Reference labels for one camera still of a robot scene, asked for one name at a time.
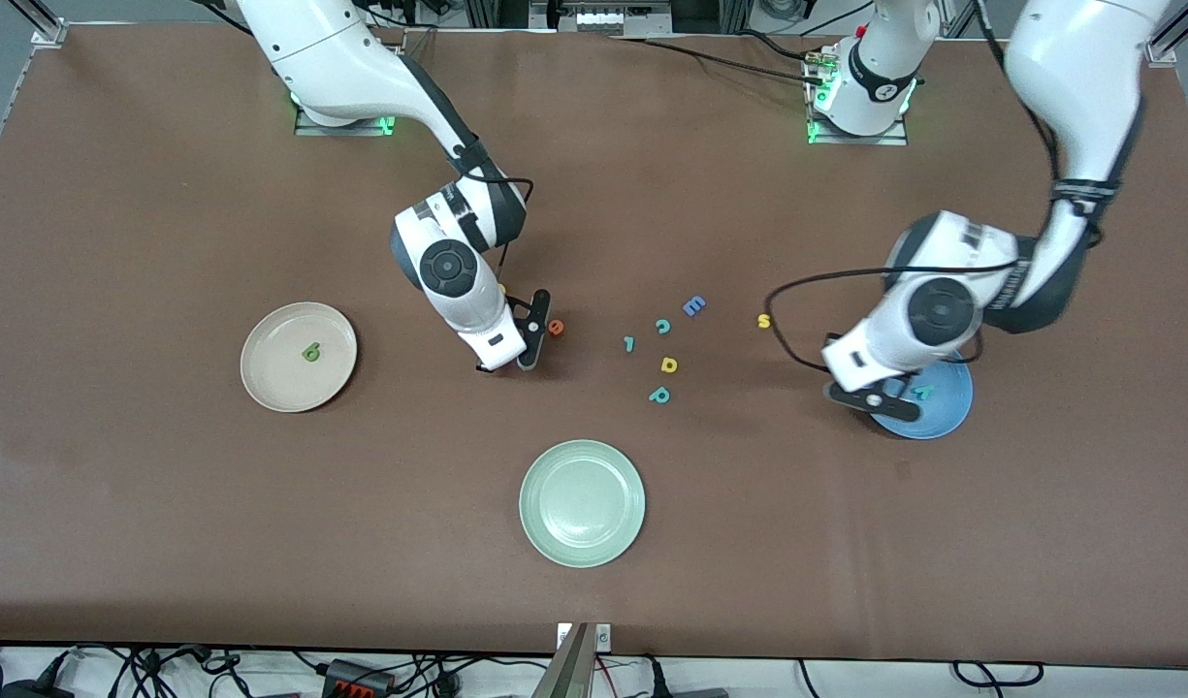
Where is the blue round plate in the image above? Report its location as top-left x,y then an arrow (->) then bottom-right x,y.
870,354 -> 974,441

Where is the pale green round plate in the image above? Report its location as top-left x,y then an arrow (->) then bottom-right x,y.
519,439 -> 647,569

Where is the beige round plate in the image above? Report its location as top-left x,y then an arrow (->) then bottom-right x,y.
241,301 -> 359,414

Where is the metal control box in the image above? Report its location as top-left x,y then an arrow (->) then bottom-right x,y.
530,0 -> 677,36

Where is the black orange power strip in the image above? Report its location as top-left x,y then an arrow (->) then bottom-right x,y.
320,659 -> 398,697

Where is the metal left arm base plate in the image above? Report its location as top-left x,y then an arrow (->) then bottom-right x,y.
805,44 -> 910,146

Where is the looped black cable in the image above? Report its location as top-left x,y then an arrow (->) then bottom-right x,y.
950,661 -> 1046,688

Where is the thick black braided cable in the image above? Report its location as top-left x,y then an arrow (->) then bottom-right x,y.
608,35 -> 827,86

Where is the grey metal post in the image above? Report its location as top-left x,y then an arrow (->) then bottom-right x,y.
533,622 -> 591,698

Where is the thin black cable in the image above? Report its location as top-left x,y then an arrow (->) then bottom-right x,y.
734,29 -> 818,61

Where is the tangled black cable bundle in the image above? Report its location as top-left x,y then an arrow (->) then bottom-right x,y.
0,645 -> 323,698

